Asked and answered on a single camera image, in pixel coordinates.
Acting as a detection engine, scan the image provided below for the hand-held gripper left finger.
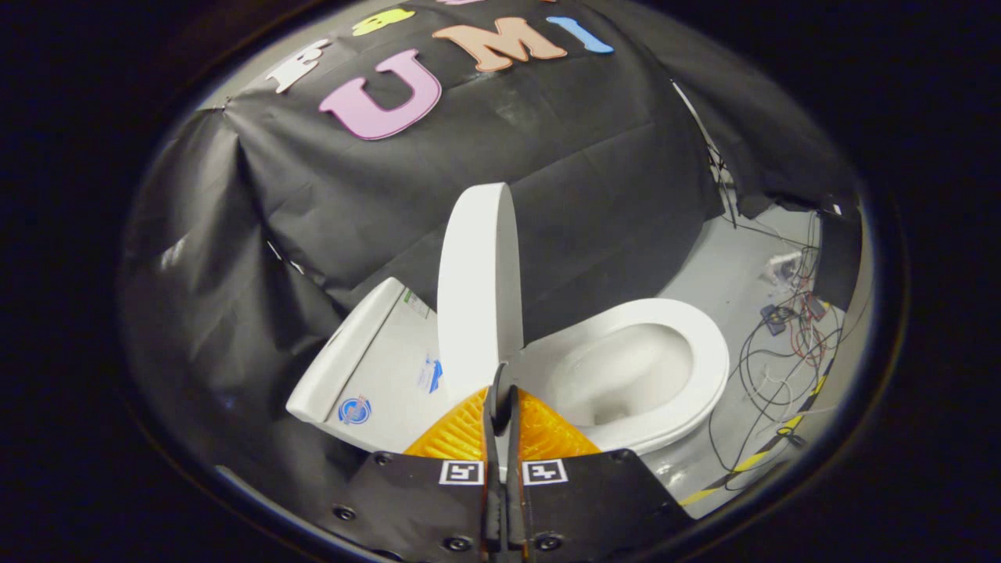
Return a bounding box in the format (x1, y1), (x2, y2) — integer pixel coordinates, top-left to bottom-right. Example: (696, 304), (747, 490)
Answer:
(317, 361), (501, 563)

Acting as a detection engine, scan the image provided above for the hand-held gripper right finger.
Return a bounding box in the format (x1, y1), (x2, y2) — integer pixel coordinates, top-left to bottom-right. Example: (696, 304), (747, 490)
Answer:
(501, 382), (697, 563)

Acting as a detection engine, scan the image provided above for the white toilet lid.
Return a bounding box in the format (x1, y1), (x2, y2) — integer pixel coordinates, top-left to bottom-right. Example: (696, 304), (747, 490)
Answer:
(436, 182), (525, 403)

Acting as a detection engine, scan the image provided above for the white toilet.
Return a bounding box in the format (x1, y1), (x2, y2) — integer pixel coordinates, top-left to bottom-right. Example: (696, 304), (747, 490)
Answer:
(285, 278), (730, 458)

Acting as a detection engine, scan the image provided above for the white toilet seat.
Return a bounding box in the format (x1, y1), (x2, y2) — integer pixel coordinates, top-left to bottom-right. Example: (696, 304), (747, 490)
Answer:
(520, 297), (730, 454)

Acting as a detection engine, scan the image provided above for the yellow black striped floor tape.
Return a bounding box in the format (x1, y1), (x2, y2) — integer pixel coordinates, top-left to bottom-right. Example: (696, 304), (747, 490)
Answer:
(679, 375), (830, 507)

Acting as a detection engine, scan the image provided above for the black backdrop cloth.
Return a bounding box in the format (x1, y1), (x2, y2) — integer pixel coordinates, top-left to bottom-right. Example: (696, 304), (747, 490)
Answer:
(121, 0), (861, 501)

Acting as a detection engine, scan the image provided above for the black box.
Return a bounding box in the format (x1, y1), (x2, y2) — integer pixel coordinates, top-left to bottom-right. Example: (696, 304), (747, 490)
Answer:
(817, 207), (861, 314)

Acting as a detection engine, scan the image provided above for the thin black stand pole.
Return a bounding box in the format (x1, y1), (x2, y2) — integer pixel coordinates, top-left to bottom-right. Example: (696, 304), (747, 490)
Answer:
(673, 78), (740, 229)

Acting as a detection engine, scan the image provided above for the tangle of thin cables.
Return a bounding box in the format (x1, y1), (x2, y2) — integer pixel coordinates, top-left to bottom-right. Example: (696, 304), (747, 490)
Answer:
(708, 227), (853, 493)

